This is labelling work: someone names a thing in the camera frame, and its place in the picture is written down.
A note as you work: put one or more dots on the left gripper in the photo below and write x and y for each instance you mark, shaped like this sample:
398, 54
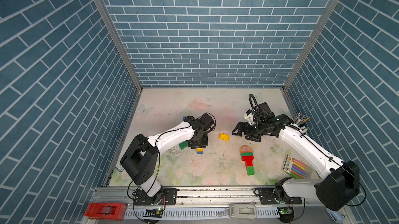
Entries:
191, 145

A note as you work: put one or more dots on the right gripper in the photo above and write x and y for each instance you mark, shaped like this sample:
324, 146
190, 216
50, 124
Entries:
245, 132

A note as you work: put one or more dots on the long green lego brick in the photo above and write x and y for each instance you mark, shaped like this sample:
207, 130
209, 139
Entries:
183, 145
246, 154

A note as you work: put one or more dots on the orange round lego piece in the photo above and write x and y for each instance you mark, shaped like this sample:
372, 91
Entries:
246, 149

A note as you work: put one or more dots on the long red lego brick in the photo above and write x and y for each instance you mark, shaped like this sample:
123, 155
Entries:
247, 158

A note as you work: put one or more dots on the small green lego brick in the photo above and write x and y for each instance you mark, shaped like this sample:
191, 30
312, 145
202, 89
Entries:
250, 170

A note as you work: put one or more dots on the long green lego brick front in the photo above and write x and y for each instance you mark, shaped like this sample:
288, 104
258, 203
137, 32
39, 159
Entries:
246, 154

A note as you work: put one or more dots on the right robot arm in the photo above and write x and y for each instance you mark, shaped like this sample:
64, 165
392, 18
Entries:
338, 182

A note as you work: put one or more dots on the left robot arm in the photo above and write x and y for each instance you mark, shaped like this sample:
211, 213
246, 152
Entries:
143, 154

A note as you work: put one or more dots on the yellow rounded lego brick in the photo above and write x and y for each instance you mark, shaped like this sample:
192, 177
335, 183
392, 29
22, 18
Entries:
224, 137

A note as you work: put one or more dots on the pink pen cup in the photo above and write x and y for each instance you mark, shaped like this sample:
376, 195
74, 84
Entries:
301, 121

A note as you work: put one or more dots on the pack of coloured markers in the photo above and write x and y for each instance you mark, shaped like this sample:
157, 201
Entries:
296, 168

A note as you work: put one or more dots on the red tape dispenser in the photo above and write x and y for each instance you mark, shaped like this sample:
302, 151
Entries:
106, 211

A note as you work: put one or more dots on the light blue stapler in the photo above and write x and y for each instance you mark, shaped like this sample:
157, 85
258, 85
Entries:
335, 216

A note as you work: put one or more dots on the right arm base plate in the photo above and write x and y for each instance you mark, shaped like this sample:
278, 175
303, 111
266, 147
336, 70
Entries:
269, 195

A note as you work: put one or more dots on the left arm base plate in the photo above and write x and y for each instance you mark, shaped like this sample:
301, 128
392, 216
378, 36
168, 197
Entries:
166, 196

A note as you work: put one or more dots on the white slotted cable duct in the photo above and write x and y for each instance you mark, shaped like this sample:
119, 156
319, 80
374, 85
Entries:
195, 213

